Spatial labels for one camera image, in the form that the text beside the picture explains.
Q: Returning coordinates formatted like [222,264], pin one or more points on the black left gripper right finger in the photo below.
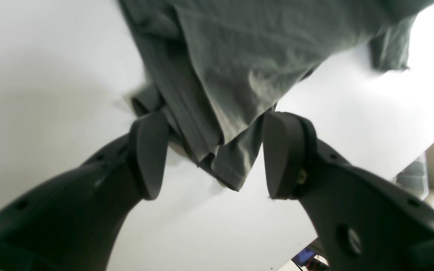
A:
[364,222]

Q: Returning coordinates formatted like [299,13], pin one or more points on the dark grey T-shirt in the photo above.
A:
[214,67]

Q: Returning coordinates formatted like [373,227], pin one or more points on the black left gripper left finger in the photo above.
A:
[71,222]

